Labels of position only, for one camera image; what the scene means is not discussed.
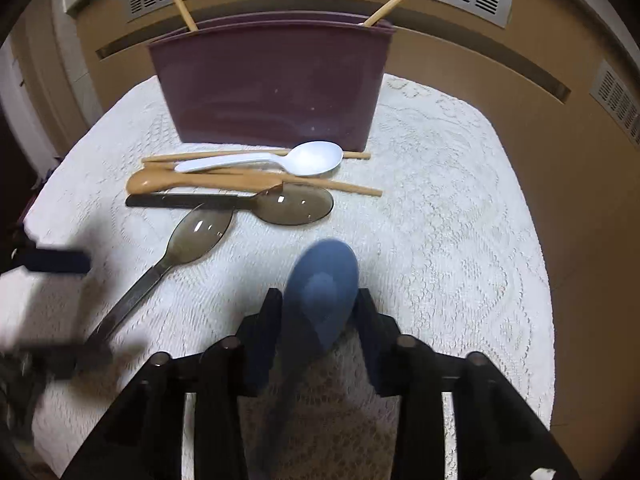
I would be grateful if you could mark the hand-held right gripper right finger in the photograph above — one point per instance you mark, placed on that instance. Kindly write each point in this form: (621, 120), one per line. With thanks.
(372, 350)

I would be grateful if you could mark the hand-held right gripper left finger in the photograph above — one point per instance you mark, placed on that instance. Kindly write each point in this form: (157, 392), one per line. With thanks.
(257, 355)

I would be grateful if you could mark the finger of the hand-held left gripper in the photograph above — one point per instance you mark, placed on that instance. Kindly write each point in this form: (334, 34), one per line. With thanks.
(55, 260)
(65, 357)

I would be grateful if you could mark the blue plastic spoon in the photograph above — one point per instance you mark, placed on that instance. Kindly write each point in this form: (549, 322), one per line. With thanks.
(325, 280)

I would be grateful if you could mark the white plastic spoon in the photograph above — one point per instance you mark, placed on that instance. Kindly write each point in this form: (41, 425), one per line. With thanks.
(315, 157)

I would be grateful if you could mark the purple utensil holder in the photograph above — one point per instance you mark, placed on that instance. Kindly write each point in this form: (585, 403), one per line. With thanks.
(270, 90)

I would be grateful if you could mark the white lace tablecloth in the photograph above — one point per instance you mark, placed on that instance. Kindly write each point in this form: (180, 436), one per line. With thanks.
(425, 210)

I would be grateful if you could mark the wooden panel cabinet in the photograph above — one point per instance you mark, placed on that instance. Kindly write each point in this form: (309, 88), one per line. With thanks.
(575, 210)

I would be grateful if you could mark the small grey vent grille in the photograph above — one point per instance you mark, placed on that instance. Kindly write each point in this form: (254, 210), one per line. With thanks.
(617, 100)

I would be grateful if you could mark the white door frame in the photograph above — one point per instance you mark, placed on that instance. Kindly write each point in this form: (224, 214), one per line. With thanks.
(20, 100)

